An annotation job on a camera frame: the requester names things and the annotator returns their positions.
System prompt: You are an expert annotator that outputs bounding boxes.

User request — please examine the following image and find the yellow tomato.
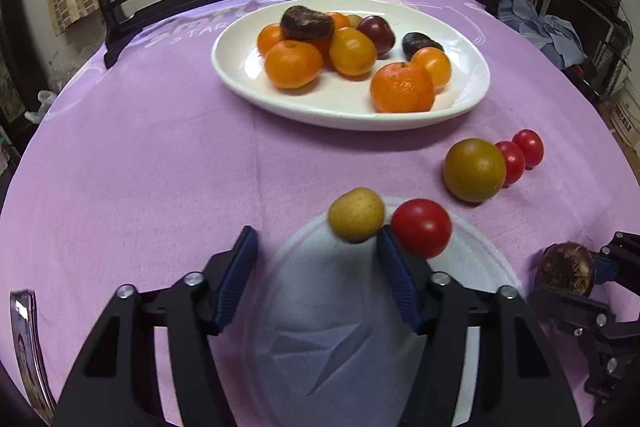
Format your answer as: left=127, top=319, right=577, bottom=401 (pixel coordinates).
left=328, top=27, right=378, bottom=76

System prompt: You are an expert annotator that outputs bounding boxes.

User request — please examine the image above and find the white oval plate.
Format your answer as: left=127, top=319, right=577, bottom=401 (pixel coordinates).
left=210, top=0, right=491, bottom=132

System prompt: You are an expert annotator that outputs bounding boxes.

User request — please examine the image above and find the large orange tangerine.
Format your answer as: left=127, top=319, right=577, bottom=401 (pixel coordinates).
left=370, top=62, right=435, bottom=114

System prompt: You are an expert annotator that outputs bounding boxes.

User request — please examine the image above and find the dark brown water chestnut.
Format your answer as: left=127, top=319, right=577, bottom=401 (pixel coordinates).
left=401, top=32, right=445, bottom=62
left=280, top=5, right=335, bottom=42
left=535, top=243, right=597, bottom=297

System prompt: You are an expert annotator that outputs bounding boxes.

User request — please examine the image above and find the white plastic bag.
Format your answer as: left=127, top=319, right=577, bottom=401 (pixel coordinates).
left=25, top=89, right=58, bottom=124

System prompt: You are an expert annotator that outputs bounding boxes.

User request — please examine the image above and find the cardboard box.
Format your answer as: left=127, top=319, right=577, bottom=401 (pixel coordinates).
left=607, top=77, right=640, bottom=148

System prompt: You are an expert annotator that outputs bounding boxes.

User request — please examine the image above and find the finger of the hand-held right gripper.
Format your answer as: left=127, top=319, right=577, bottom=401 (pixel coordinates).
left=530, top=286, right=640, bottom=402
left=592, top=232, right=640, bottom=293

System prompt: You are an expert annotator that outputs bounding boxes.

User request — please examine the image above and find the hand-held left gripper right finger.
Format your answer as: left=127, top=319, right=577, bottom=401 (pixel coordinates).
left=376, top=227, right=583, bottom=427

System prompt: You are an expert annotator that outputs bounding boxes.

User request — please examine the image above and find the large red tomato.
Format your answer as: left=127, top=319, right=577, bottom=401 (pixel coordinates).
left=390, top=199, right=453, bottom=259

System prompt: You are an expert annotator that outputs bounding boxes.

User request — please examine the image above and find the black monitor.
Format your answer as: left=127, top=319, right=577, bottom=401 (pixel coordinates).
left=537, top=0, right=628, bottom=58

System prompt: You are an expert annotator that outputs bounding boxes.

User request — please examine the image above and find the red cherry tomato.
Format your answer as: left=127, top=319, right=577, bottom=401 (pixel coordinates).
left=511, top=129, right=544, bottom=168
left=494, top=140, right=526, bottom=186

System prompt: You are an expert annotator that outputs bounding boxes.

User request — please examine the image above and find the green-yellow tomato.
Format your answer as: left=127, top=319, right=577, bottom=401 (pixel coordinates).
left=443, top=138, right=507, bottom=203

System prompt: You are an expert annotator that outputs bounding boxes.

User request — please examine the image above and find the purple tablecloth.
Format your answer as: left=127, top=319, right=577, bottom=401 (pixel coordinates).
left=0, top=0, right=640, bottom=427

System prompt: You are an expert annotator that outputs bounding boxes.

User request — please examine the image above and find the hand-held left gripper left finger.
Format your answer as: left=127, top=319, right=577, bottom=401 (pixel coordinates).
left=52, top=226, right=260, bottom=427

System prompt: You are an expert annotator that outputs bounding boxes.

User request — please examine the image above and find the blue cloth pile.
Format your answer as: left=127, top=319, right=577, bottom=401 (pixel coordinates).
left=497, top=0, right=588, bottom=70

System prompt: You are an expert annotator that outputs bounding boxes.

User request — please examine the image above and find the small yellow-green fruit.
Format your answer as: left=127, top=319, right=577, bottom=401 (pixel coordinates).
left=328, top=187, right=386, bottom=243

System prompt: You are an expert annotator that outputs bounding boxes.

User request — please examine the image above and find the dark purple tomato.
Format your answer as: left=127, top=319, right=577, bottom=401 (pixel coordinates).
left=356, top=15, right=396, bottom=55

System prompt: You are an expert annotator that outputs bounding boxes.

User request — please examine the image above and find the orange tomato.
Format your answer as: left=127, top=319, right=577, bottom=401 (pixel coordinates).
left=257, top=23, right=288, bottom=58
left=410, top=47, right=452, bottom=92

